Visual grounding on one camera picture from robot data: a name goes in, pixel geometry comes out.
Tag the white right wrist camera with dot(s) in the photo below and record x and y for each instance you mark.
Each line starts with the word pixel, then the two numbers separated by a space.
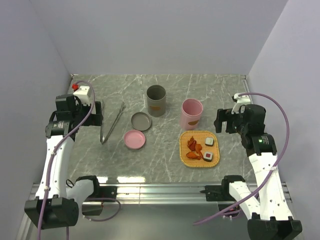
pixel 240 100

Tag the orange chicken wing piece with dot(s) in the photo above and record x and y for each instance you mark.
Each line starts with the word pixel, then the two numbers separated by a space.
pixel 198 150

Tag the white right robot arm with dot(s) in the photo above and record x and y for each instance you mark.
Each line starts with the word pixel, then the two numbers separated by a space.
pixel 267 211

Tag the red food piece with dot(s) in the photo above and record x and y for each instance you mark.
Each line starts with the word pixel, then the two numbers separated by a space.
pixel 191 143

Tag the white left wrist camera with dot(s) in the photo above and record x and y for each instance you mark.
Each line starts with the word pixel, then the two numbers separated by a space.
pixel 83 92

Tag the pink cylindrical canister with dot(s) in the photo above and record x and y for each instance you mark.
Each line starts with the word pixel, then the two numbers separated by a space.
pixel 191 112

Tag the metal serving tongs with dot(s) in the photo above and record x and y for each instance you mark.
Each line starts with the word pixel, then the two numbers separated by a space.
pixel 104 138

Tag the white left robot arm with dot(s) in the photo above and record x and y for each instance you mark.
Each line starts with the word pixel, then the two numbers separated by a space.
pixel 53 206

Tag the pink round lid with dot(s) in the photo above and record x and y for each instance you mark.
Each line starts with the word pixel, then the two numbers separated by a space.
pixel 134 139

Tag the woven bamboo tray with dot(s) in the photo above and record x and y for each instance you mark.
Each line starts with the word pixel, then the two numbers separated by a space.
pixel 199 136

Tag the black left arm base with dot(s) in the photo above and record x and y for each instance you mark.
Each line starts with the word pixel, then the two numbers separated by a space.
pixel 105 195

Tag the orange food piece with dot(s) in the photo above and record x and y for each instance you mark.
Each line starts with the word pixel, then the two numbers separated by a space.
pixel 192 155

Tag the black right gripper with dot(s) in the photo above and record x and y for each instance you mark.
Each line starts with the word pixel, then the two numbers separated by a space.
pixel 224 115

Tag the grey cylindrical canister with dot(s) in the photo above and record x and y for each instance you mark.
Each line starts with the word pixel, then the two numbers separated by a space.
pixel 156 100

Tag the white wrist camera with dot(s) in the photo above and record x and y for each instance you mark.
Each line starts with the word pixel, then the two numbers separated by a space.
pixel 83 92
pixel 240 100

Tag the aluminium front rail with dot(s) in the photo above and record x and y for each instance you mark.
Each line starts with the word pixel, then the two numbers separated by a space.
pixel 157 211

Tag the grey round lid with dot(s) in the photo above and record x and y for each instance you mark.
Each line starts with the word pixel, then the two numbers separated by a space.
pixel 141 121

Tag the sushi roll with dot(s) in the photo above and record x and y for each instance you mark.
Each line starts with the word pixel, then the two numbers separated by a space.
pixel 209 141
pixel 208 156

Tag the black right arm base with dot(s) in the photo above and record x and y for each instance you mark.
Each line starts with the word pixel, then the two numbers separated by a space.
pixel 216 193

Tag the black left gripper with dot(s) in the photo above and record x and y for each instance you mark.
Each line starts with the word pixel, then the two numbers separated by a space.
pixel 95 119

